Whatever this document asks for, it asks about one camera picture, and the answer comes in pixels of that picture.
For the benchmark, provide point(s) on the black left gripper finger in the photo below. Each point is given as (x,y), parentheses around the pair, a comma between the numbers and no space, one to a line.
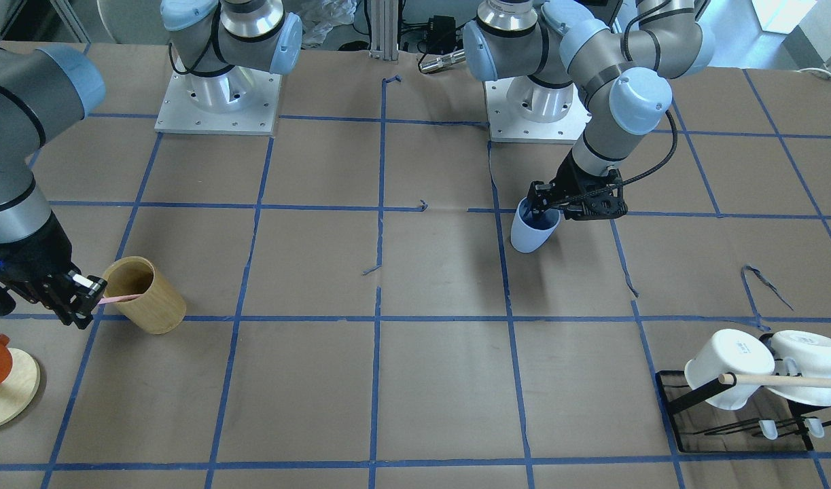
(573,213)
(541,198)

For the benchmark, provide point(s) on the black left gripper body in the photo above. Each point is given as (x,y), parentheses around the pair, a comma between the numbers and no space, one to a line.
(573,178)

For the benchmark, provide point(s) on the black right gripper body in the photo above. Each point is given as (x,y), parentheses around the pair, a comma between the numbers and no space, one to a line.
(40,252)

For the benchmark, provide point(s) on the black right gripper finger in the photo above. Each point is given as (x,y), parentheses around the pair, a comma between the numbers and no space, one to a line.
(86,291)
(52,295)

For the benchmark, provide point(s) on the light blue plastic cup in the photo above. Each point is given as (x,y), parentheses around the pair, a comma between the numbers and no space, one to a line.
(528,231)

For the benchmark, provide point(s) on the pink chopstick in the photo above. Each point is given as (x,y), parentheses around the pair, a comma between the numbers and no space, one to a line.
(118,299)

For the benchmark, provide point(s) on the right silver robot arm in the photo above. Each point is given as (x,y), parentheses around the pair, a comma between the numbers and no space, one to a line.
(47,91)

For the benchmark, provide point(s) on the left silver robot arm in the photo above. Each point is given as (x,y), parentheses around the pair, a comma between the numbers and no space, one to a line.
(622,79)

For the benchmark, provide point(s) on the bamboo cylindrical holder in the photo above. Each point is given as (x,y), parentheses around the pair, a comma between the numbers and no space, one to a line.
(160,309)

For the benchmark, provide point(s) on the silver cylindrical connector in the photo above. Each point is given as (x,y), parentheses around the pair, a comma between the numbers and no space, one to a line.
(442,62)

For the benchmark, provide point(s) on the black electronics box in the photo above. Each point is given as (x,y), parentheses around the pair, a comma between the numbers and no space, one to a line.
(441,36)

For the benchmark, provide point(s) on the white mug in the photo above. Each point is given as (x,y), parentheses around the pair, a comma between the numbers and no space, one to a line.
(807,354)
(729,352)

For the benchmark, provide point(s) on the wooden rack rod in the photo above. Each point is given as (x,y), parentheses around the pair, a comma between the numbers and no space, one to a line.
(731,379)

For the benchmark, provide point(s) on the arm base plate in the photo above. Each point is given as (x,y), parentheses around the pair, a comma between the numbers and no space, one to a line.
(240,102)
(538,108)

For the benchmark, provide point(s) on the aluminium frame post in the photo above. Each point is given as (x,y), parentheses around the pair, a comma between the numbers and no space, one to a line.
(384,28)

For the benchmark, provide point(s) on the black wire cup rack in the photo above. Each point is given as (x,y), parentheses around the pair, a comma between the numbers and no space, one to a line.
(734,419)

